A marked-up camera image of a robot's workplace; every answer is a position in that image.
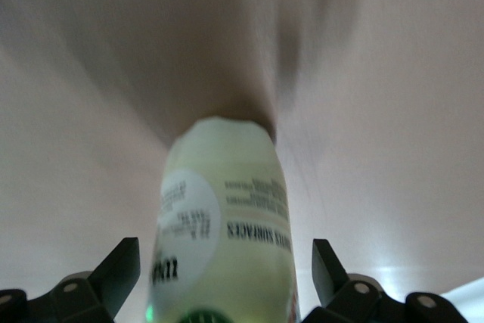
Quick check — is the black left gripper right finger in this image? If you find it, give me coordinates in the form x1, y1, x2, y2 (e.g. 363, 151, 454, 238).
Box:
306, 238, 472, 323

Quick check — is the table cover sheet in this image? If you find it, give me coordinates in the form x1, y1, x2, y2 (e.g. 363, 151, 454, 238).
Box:
0, 0, 484, 323

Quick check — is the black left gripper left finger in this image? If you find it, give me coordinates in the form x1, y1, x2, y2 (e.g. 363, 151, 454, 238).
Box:
0, 238, 141, 323

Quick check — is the clear plastic tennis ball can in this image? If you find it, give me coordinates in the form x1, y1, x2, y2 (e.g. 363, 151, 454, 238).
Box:
147, 116, 303, 323

